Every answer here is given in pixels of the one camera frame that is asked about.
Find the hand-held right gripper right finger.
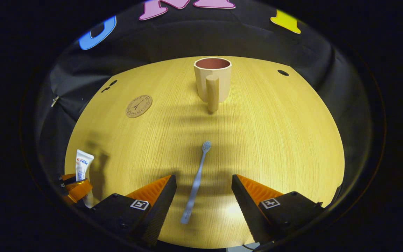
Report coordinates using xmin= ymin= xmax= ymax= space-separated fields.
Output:
xmin=231 ymin=174 xmax=325 ymax=245

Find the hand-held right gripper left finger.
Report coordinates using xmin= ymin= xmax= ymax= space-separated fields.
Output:
xmin=92 ymin=174 xmax=177 ymax=248

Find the white toothpaste tube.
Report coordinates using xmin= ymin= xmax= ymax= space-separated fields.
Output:
xmin=75 ymin=149 xmax=95 ymax=209

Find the light blue toothbrush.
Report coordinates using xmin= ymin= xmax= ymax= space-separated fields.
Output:
xmin=181 ymin=141 xmax=212 ymax=225

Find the round brown coaster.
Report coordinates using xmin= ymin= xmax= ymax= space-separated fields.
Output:
xmin=125 ymin=95 xmax=153 ymax=118

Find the beige cup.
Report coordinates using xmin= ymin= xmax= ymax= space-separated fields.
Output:
xmin=193 ymin=57 xmax=232 ymax=114

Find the black backdrop cloth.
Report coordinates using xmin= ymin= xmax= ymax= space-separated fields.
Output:
xmin=35 ymin=0 xmax=373 ymax=210

